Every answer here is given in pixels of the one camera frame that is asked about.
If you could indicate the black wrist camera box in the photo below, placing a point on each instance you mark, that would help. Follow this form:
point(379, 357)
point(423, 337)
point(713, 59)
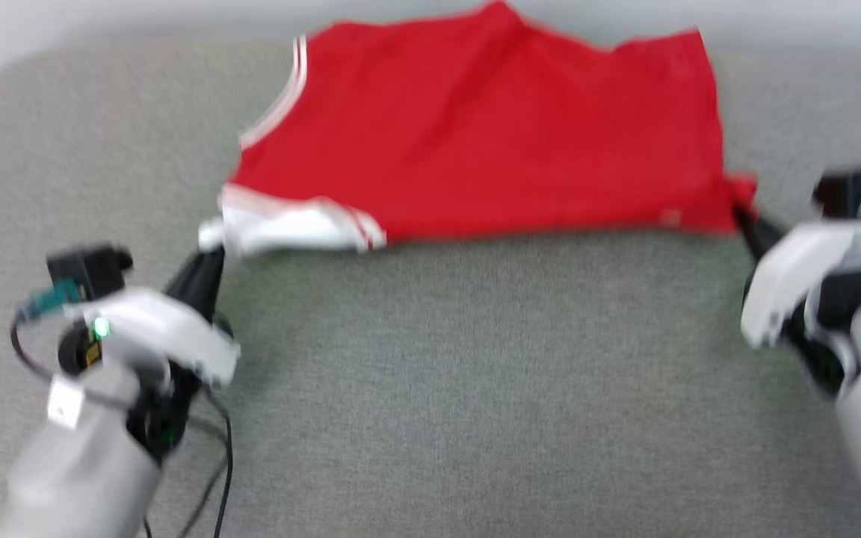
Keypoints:
point(849, 190)
point(90, 270)

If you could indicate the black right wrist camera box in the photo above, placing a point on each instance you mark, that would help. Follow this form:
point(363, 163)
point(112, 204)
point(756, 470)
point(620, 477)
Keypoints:
point(849, 190)

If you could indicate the red white-trimmed sports garment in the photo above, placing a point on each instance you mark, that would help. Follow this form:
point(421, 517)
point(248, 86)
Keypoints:
point(475, 134)

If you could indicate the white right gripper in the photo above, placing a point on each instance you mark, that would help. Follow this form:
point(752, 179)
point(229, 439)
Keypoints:
point(797, 276)

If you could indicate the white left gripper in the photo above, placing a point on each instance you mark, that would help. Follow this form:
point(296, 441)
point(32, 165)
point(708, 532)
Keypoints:
point(161, 329)

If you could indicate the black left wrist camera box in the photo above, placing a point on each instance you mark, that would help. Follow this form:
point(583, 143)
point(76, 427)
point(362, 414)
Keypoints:
point(90, 270)

